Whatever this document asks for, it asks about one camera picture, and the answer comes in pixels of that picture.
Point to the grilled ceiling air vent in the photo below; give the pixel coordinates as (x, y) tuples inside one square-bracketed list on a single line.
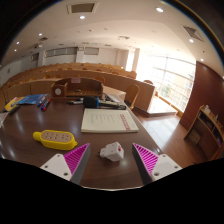
[(192, 33)]

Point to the group of wooden chairs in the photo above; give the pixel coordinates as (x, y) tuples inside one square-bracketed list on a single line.
[(100, 79)]

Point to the blue book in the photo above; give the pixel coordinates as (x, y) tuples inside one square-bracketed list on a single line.
[(31, 99)]

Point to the wooden chair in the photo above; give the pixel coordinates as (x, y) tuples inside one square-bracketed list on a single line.
[(132, 93)]

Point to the white notebook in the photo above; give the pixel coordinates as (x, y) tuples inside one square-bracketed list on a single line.
[(106, 120)]

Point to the black handheld microphone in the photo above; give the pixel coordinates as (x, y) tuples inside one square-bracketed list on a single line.
[(90, 102)]

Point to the group of ceiling lights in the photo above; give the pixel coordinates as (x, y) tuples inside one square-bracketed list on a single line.
[(159, 9)]

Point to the ceiling projector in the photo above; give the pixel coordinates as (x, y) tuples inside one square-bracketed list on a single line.
[(38, 45)]

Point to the white and red leaflet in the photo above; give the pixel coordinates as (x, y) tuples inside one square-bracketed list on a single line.
[(2, 119)]

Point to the yellow book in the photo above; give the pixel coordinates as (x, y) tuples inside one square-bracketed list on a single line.
[(13, 104)]

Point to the blue marker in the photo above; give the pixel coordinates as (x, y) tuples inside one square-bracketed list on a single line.
[(44, 103), (41, 101)]

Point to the square ceiling air vent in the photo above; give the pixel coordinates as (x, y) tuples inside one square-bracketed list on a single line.
[(82, 8)]

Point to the white charger with red button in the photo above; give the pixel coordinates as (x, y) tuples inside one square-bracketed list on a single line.
[(112, 152)]

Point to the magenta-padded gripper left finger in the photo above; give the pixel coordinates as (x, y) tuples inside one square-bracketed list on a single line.
[(61, 166)]

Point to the red marker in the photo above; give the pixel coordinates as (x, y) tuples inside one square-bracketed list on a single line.
[(46, 104)]

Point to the wooden shelf unit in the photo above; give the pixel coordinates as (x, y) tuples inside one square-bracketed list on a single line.
[(206, 133)]

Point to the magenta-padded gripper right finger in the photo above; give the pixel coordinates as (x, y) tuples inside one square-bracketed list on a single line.
[(160, 166)]

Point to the wooden desk organizer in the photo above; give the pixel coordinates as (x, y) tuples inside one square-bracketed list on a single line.
[(78, 88)]

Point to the yellow power strip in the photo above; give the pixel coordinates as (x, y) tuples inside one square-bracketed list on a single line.
[(56, 140)]

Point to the black board eraser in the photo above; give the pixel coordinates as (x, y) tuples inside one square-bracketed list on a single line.
[(14, 109)]

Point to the black pen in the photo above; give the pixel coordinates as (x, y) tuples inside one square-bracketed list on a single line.
[(76, 102)]

